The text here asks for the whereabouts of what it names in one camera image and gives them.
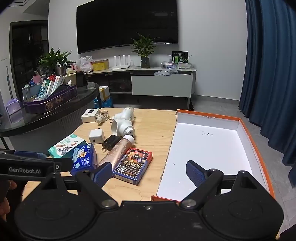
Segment blue plastic package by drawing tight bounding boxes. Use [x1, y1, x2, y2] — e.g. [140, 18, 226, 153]
[93, 96, 114, 108]

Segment white plastic bag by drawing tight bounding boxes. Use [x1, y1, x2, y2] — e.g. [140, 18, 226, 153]
[76, 56, 94, 73]

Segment small white box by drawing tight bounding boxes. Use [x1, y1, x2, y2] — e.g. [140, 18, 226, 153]
[81, 108, 100, 123]

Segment clear bottle with white cap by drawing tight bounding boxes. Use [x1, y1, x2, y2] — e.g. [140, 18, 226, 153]
[96, 111, 110, 126]

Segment green bandage box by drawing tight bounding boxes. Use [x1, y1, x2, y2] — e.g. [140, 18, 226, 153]
[48, 134, 87, 159]

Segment black plug charger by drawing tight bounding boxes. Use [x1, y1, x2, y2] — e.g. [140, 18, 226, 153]
[102, 135, 123, 152]

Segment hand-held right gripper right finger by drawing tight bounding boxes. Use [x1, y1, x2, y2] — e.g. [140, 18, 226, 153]
[180, 160, 260, 208]

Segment dark glass cabinet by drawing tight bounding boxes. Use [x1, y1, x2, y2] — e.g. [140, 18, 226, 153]
[9, 20, 50, 103]

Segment white router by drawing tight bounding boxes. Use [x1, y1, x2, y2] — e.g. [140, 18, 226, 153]
[110, 54, 131, 70]

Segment purple tray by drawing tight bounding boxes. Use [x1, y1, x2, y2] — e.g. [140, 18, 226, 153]
[23, 84, 78, 114]

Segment clear bag of small parts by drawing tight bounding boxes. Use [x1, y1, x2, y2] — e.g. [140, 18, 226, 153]
[154, 70, 179, 77]

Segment round black glass table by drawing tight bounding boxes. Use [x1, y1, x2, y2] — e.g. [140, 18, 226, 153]
[0, 82, 100, 151]

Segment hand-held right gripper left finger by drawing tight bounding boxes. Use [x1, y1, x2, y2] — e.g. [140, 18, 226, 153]
[43, 162, 119, 209]

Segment black television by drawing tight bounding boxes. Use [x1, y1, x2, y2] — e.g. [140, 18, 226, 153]
[76, 0, 179, 54]

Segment white and yellow cardboard box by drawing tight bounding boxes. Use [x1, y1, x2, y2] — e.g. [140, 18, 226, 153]
[99, 86, 110, 100]

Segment beige box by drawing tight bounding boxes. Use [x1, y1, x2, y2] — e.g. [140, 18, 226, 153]
[63, 73, 78, 83]

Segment green plant in metal pot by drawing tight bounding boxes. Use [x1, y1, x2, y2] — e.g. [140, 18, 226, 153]
[37, 47, 76, 76]

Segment brown bottle with white cap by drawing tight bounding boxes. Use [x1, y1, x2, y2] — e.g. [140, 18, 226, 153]
[97, 135, 135, 170]

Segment person's left hand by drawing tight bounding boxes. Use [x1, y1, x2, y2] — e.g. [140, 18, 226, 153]
[0, 179, 18, 223]

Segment white television console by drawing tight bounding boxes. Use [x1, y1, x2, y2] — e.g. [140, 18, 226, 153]
[84, 67, 198, 103]

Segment group of medicine boxes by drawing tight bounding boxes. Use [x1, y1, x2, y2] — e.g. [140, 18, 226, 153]
[25, 75, 70, 102]

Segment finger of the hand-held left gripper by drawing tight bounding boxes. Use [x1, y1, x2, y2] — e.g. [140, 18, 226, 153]
[54, 159, 74, 172]
[0, 149, 48, 161]

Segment clear plastic boxes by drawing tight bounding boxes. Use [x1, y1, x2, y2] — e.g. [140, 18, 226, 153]
[161, 61, 193, 70]

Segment blue curtain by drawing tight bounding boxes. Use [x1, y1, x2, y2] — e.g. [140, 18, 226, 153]
[238, 0, 296, 172]

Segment green plant in dark vase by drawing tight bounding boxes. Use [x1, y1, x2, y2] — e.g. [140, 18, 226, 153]
[131, 32, 161, 69]

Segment white plug charger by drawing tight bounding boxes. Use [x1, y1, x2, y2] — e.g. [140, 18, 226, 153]
[89, 129, 104, 145]

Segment blue and red card box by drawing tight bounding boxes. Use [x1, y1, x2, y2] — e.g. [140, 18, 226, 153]
[112, 148, 153, 185]

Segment purple dustpan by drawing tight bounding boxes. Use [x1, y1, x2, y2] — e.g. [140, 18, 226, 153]
[6, 66, 24, 124]

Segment blue floss pick box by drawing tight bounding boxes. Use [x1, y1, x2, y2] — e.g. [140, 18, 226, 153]
[70, 143, 97, 178]

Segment green and black box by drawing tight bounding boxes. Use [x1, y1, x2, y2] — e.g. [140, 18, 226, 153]
[172, 51, 190, 64]

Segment orange and white cardboard box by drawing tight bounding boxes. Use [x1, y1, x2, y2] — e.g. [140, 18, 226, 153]
[151, 109, 275, 203]

